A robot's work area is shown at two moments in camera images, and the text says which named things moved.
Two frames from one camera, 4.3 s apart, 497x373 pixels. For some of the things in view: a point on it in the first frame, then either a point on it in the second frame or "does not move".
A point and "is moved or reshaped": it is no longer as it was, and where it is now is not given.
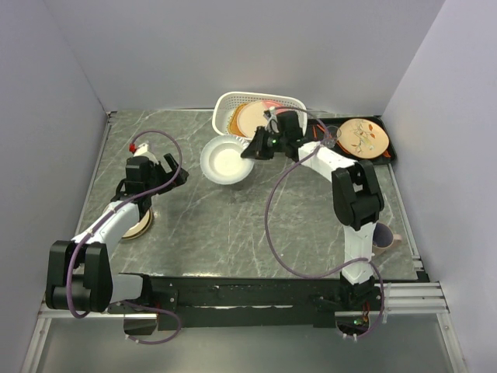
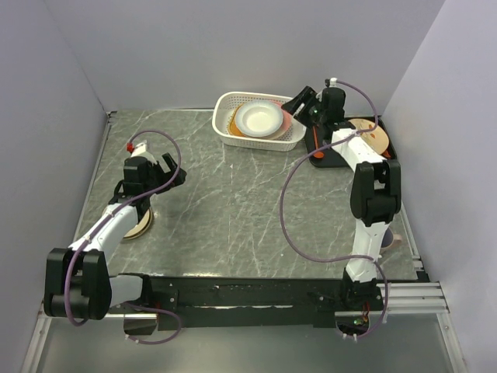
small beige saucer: x=140 y=228 does not move
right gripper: x=257 y=147 → x=304 y=97
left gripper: x=168 y=176 does not move
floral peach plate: x=363 y=138 does not move
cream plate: x=251 y=116 is moved or reshaped
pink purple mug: x=384 y=238 does not move
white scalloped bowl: x=221 y=162 → x=258 y=117
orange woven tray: x=233 y=127 does not move
